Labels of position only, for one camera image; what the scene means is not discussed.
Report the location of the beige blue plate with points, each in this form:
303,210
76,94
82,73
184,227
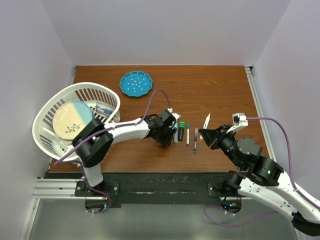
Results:
71,118

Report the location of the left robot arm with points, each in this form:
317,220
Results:
94,141

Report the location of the aluminium table frame rail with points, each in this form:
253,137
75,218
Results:
265,130

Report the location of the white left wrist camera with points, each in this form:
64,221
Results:
176,118

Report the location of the white teal marker pen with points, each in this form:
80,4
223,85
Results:
187,134

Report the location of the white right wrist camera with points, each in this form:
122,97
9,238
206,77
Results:
239,122

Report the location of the white orange marker pen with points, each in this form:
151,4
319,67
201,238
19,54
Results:
207,120

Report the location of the white plastic basket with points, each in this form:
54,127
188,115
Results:
87,92

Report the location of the light blue highlighter pen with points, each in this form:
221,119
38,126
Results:
176,134

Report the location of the blue ballpoint pen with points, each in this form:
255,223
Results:
195,140

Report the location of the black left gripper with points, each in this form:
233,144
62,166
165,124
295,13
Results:
166,141

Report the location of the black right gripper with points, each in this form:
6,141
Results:
211,137

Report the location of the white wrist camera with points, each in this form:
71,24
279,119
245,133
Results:
239,122
176,118

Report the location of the black green highlighter pen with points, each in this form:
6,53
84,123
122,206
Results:
181,130

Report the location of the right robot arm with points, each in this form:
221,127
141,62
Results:
265,180

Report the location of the teal dotted plate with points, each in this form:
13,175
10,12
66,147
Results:
136,84

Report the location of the blue white patterned dish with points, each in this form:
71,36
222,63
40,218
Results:
104,109

